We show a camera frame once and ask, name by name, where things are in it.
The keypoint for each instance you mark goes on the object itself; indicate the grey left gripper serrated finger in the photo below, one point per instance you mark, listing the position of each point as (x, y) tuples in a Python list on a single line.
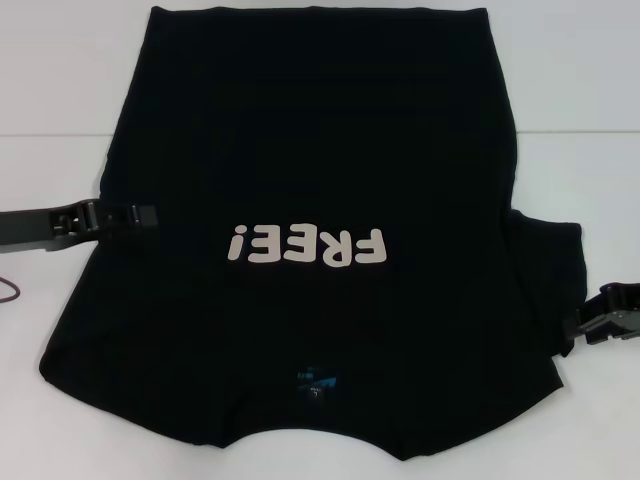
[(72, 240)]

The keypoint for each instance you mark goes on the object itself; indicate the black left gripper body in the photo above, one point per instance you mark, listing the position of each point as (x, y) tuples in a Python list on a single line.
[(22, 229)]

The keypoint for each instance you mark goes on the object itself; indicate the black right gripper padded finger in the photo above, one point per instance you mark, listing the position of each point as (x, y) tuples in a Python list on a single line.
[(597, 326)]

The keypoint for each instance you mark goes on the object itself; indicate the black t-shirt with FREE print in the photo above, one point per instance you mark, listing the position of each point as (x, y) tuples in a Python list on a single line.
[(320, 150)]

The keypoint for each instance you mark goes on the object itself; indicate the black left gripper padded finger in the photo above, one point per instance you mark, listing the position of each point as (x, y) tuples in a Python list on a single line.
[(120, 216)]

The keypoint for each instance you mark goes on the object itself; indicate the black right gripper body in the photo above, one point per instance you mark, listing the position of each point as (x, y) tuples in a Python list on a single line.
[(632, 325)]

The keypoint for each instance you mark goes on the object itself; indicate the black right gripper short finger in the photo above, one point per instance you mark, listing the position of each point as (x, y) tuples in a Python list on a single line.
[(620, 295)]

